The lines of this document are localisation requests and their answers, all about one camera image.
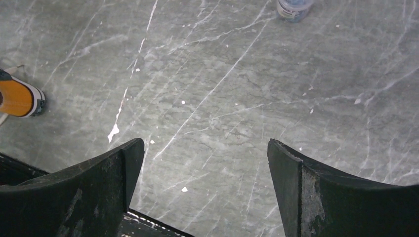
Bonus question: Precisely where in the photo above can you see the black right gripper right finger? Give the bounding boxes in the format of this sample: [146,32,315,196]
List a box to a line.
[267,139,419,237]

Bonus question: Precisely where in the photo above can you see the small clear plastic jar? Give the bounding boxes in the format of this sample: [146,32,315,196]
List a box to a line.
[275,0,314,23]

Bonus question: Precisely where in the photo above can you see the orange canvas sneaker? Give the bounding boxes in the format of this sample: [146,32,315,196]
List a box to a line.
[0,69,46,118]

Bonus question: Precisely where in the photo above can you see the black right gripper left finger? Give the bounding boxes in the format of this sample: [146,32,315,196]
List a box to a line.
[0,138,145,237]

